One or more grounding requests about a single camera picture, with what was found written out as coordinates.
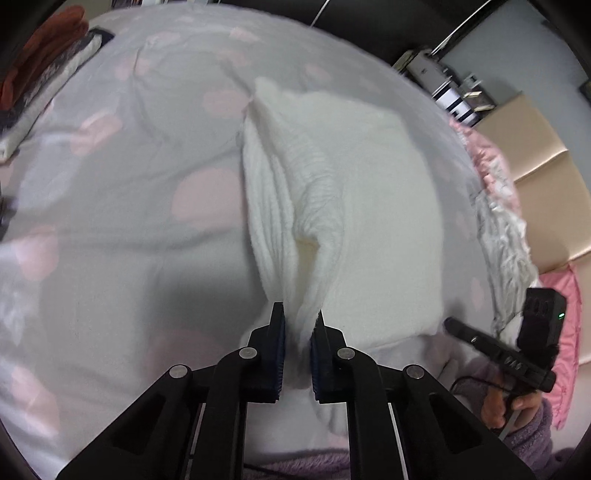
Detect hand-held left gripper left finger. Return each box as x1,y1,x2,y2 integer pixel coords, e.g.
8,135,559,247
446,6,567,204
55,302,286,480

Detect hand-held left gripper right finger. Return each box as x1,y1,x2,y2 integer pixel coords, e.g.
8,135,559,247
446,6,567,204
308,310,539,480

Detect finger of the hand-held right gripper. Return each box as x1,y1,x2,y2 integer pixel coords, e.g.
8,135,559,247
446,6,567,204
444,318,491,355

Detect white textured hooded garment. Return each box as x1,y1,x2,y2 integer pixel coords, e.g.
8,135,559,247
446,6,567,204
238,76,448,437

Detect person's right forearm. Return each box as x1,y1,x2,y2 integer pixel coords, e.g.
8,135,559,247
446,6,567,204
501,398,555,467

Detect dark patterned folded clothes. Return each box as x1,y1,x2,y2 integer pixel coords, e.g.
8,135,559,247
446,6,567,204
0,28,115,134

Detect person's right hand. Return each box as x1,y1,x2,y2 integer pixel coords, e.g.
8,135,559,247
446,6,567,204
482,389,542,426

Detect grey speckled garment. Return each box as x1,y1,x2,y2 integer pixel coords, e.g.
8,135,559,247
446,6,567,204
471,189,541,337

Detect person's purple fleece robe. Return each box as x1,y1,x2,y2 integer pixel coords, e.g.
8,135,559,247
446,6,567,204
242,447,354,480

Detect cardboard box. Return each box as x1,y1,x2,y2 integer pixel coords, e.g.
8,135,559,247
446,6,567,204
512,150,591,273
475,91,568,181

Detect pink printed blanket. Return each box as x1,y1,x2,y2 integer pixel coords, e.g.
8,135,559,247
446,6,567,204
448,117,583,430

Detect bed with pale spotted sheet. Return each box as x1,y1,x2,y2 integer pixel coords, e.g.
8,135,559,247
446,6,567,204
0,4,541,480

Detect black white striped box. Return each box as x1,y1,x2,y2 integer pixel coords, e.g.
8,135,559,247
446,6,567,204
431,80,483,127

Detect white appliance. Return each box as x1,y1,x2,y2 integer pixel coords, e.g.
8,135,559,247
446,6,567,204
392,46,453,90

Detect white folded cloth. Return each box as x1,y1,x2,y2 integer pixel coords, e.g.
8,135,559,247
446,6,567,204
0,65,93,162

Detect orange towel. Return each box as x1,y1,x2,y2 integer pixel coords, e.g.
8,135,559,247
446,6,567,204
0,9,88,112

